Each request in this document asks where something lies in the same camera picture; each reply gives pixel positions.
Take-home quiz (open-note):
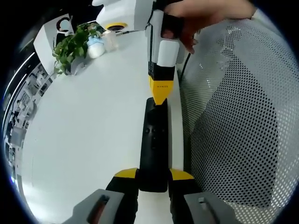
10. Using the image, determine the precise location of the black remote control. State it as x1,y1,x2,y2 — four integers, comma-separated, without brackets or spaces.
139,97,169,193

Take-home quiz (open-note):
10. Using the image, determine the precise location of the white bottle with blue cap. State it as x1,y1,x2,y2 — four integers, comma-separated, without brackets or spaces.
86,37,105,59

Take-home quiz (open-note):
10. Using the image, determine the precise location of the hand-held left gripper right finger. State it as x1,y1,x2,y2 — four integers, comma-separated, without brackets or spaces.
168,168,241,224

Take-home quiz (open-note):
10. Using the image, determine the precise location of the potted green plant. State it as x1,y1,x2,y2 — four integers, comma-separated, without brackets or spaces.
51,22,103,75

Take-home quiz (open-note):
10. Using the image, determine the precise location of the clear plastic bottle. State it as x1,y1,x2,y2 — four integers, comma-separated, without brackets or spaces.
101,31,120,52

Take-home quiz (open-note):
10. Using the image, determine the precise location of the white square pillar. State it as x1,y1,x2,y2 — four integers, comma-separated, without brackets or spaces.
32,13,75,65

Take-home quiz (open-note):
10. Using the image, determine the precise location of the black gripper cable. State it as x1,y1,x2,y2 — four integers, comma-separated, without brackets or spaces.
178,51,191,81

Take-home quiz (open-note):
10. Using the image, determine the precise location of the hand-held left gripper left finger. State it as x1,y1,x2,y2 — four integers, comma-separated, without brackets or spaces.
63,167,140,224

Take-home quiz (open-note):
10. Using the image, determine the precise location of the white perforated basket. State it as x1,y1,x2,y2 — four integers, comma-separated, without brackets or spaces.
174,9,299,224

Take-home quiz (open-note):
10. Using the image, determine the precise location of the person's right hand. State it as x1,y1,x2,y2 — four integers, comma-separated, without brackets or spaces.
163,2,225,55

